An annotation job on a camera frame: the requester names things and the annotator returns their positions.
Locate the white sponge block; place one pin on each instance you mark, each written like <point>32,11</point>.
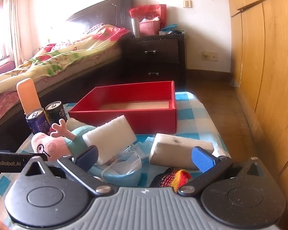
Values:
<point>172,151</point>
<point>110,136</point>

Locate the floral quilt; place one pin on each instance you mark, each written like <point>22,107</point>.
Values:
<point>74,50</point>

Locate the dark wooden nightstand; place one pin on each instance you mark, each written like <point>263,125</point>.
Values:
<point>158,50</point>

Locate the beige curtain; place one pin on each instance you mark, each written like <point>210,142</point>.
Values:
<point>15,28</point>

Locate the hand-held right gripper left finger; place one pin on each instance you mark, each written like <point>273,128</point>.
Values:
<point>87,157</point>

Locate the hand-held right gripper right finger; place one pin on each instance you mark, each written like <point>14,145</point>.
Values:
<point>202,159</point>

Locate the purple drink can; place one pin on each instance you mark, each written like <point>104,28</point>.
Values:
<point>38,124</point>

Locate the wooden wardrobe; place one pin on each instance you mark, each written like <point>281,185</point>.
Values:
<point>266,76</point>

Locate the wall light switch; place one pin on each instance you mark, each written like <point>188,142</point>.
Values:
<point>187,3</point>

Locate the steel thermos bottle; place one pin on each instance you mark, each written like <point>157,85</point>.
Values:
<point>135,27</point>

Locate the dark wooden bed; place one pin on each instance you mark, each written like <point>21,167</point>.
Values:
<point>105,9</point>

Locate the blue plastic bag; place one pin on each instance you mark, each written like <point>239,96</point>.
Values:
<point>169,27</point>

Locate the wall power socket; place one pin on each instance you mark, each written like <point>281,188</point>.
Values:
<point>210,56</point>

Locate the black drink can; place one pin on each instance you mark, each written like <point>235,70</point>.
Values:
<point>57,113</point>

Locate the blue white checkered tablecloth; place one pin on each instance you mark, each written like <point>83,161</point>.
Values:
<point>194,115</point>

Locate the pig plush toy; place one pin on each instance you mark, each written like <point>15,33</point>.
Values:
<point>50,146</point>

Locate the bundle of blue face masks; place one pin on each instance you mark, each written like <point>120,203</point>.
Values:
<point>121,169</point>

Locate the pink plastic basket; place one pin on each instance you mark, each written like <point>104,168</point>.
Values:
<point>148,28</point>

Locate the rainbow striped sock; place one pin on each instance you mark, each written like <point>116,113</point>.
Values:
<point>170,177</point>

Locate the red shopping bag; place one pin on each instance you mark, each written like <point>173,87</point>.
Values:
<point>156,10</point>

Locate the maroon window seat cushion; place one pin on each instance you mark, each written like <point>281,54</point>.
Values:
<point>1,69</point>

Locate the red cardboard box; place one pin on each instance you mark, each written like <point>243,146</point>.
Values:
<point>124,118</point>

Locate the orange ribbed bottle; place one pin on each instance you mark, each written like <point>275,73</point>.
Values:
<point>28,95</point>

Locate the pink patterned bed sheet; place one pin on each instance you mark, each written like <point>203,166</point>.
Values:
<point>0,105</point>

